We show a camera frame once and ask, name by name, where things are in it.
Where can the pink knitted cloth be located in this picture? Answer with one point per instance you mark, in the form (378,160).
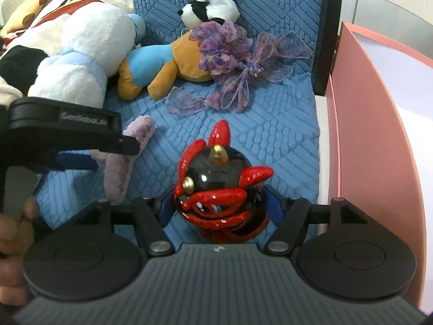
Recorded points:
(115,176)

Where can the red black horned figurine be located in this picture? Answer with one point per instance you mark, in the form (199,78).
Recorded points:
(216,189)

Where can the brown bear plush blue shirt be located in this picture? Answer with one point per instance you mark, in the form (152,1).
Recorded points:
(152,64)

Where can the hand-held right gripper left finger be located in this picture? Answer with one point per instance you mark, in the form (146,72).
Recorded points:
(166,210)

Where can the yellow spotted plush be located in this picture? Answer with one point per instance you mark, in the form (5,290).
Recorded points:
(23,13)

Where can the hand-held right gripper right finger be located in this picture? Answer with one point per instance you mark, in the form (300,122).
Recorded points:
(274,206)

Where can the black chair frame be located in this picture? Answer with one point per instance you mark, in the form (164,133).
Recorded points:
(330,23)

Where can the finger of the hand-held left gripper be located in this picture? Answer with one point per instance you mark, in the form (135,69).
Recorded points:
(125,145)
(77,161)

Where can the blue quilted seat cover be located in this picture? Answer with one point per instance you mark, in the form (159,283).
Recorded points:
(270,128)

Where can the purple ribbon bow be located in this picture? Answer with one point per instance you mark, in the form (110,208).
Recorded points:
(226,50)

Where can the white light blue plush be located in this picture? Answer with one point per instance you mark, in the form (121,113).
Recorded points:
(88,50)

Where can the small panda plush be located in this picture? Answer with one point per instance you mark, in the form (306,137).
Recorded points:
(213,6)

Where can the person's left hand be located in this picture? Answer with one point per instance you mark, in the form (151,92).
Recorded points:
(13,240)

